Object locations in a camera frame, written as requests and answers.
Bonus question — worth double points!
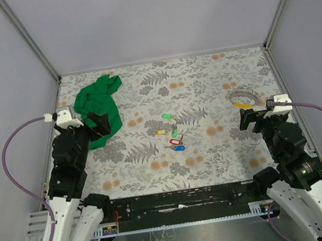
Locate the yellow key tag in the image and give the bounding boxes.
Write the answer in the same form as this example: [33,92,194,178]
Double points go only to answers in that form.
[155,129,168,135]

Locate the red key tag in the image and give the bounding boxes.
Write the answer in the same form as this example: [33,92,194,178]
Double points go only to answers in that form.
[170,136,183,146]

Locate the blue key tag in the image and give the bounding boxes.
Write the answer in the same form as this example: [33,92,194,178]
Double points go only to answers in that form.
[166,145,186,152]

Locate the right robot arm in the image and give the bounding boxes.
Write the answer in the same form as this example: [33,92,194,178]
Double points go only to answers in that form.
[239,95,322,241]

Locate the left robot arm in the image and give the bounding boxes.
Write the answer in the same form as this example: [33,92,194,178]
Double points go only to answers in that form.
[41,111,112,241]

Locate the green cloth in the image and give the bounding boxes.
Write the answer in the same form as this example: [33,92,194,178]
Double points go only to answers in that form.
[74,74,123,150]

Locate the light green key tag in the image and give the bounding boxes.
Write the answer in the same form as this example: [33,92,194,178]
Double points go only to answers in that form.
[162,113,172,119]

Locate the floral table mat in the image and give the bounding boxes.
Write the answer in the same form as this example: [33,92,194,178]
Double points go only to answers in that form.
[23,39,322,212]

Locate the dark green key tag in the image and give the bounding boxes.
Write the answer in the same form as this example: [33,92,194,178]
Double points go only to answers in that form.
[171,125,178,138]

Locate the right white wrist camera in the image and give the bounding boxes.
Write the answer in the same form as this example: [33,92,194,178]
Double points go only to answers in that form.
[263,94,293,118]

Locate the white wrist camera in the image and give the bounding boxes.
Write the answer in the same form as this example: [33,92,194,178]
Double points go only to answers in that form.
[56,105,84,129]
[263,94,293,118]

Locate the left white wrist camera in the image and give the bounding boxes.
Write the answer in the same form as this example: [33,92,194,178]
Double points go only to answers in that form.
[56,105,84,129]

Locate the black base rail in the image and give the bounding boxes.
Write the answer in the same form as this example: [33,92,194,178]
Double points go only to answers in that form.
[93,180,272,239]

